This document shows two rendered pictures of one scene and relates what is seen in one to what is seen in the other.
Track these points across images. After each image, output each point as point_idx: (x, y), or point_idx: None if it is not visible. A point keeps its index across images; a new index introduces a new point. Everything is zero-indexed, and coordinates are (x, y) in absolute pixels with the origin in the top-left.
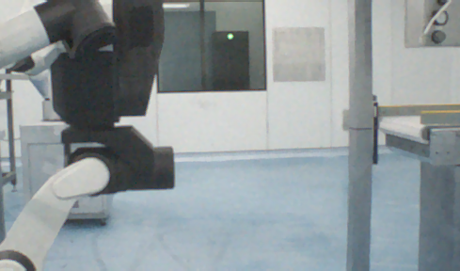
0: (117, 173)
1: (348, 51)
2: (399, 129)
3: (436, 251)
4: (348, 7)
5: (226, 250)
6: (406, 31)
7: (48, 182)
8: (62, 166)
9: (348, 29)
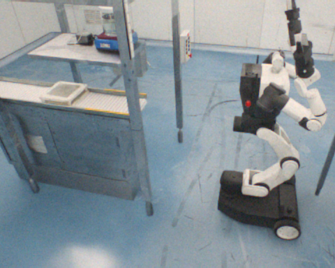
0: None
1: (135, 98)
2: (141, 109)
3: (130, 147)
4: (132, 77)
5: None
6: (142, 70)
7: (278, 123)
8: (276, 134)
9: (134, 88)
